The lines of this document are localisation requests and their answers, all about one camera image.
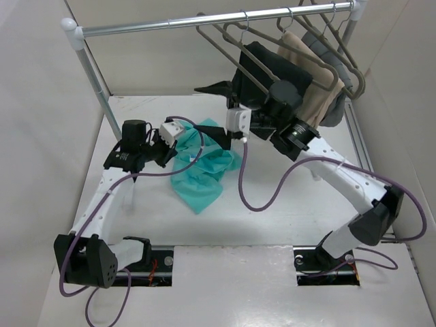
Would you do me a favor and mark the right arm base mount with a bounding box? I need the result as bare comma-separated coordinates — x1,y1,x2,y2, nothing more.
293,246,360,286

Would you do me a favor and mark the taupe hanger with grey garment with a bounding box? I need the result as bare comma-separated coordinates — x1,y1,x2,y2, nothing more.
297,12,358,72

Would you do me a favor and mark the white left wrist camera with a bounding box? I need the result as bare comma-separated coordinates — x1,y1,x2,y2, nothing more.
159,121,185,147

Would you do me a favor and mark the taupe hanger with cream garment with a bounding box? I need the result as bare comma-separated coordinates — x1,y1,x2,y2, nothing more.
276,8,367,100

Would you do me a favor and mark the grey hanging garment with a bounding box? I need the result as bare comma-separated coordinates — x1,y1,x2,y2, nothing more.
301,31,357,129

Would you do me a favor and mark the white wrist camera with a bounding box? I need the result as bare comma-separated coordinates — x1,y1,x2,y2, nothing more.
225,106,251,135
159,121,185,147

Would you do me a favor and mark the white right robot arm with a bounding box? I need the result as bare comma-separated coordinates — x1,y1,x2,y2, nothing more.
196,80,405,268

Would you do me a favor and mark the black hanging garment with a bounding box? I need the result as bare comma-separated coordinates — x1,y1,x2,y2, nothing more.
231,41,313,113

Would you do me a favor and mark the white metal clothes rack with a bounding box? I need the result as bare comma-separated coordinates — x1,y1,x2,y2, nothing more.
60,0,369,212

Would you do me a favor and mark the cream ribbed garment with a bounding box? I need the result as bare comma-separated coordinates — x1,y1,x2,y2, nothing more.
277,31,345,128

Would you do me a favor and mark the teal t shirt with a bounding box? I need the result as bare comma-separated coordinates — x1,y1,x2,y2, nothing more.
170,121,242,214

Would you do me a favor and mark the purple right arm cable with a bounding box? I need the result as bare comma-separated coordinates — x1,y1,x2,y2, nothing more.
238,138,429,273

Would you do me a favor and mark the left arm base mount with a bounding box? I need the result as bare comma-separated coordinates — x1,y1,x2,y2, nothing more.
127,247,174,287

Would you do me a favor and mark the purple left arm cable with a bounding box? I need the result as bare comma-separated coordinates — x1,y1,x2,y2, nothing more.
58,115,205,327

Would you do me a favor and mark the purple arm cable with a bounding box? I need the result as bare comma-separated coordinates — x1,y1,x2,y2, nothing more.
58,115,205,327
238,138,429,273

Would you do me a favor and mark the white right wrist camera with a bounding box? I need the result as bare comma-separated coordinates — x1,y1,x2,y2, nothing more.
225,106,251,135

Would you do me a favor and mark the aluminium rail right side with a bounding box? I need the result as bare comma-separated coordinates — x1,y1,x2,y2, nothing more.
343,102,398,243

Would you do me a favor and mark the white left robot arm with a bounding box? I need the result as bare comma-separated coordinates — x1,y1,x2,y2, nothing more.
54,119,185,288

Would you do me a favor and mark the taupe hanger with black garment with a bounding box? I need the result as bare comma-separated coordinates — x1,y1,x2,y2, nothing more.
223,22,340,92

